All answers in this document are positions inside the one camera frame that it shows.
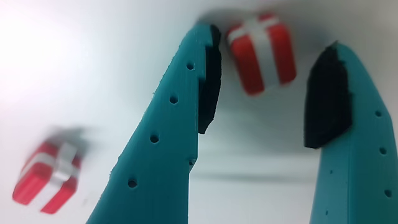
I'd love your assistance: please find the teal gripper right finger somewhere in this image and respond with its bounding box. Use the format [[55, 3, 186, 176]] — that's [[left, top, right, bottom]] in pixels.
[[303, 40, 398, 224]]

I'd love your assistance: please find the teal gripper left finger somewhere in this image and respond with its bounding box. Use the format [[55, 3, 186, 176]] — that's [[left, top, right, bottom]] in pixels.
[[85, 23, 224, 224]]

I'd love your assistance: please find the red white gift cube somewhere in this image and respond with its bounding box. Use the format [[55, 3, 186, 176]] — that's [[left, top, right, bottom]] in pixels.
[[11, 141, 83, 215], [225, 12, 298, 96]]

